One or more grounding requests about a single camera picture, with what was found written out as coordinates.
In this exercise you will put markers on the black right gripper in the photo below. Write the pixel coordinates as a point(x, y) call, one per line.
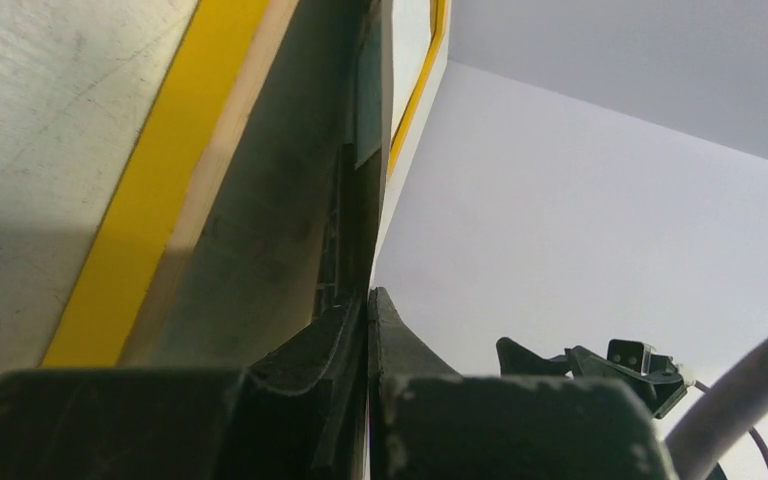
point(654, 378)

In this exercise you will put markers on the yellow wooden picture frame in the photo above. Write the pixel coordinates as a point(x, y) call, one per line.
point(100, 325)

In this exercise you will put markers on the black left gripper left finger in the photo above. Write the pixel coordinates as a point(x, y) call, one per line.
point(298, 413)

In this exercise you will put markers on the clear acrylic sheet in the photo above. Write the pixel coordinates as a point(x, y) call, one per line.
point(238, 277)

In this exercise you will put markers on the sky and building photo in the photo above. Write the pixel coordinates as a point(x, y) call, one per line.
point(356, 182)

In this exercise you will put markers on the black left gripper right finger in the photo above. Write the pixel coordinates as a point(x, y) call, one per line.
point(427, 421)

